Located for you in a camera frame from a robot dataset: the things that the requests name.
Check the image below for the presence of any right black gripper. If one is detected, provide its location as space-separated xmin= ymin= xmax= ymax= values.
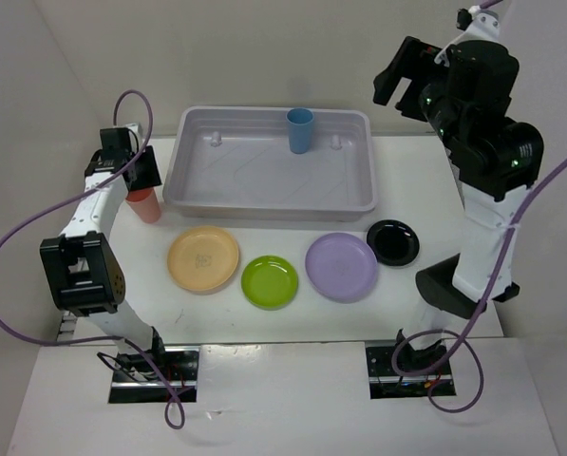
xmin=371 ymin=34 xmax=464 ymax=148

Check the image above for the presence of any lavender plastic bin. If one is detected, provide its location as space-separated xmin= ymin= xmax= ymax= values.
xmin=162 ymin=106 xmax=378 ymax=222

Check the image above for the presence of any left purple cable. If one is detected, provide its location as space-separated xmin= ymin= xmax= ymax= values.
xmin=0 ymin=89 xmax=189 ymax=428

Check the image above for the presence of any green plastic plate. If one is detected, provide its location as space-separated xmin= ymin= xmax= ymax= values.
xmin=240 ymin=255 xmax=299 ymax=311

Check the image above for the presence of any pink plastic cup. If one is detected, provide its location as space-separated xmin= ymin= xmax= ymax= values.
xmin=125 ymin=187 xmax=161 ymax=223

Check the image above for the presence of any purple plastic plate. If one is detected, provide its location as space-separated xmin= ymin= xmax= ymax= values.
xmin=305 ymin=233 xmax=378 ymax=303

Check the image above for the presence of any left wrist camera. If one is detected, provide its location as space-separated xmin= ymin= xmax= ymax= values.
xmin=123 ymin=123 xmax=143 ymax=143

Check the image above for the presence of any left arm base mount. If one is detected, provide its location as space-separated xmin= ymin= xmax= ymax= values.
xmin=99 ymin=345 xmax=200 ymax=405

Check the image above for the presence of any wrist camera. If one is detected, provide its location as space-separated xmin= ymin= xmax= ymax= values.
xmin=123 ymin=123 xmax=143 ymax=143
xmin=434 ymin=6 xmax=500 ymax=67

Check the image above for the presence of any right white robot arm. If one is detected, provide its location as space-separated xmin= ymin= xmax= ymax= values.
xmin=373 ymin=36 xmax=544 ymax=335

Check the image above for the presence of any blue plastic cup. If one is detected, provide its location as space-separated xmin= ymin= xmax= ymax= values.
xmin=286 ymin=107 xmax=314 ymax=154

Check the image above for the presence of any black small plate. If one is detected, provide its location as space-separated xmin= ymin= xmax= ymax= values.
xmin=366 ymin=219 xmax=420 ymax=267

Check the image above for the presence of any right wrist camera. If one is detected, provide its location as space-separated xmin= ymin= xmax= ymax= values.
xmin=434 ymin=6 xmax=500 ymax=67

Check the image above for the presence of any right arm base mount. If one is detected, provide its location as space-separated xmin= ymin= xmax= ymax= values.
xmin=366 ymin=341 xmax=457 ymax=400

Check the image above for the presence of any orange plastic plate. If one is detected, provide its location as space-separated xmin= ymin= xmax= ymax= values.
xmin=166 ymin=226 xmax=240 ymax=294

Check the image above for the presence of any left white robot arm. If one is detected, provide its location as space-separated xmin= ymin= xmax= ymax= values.
xmin=40 ymin=123 xmax=169 ymax=382

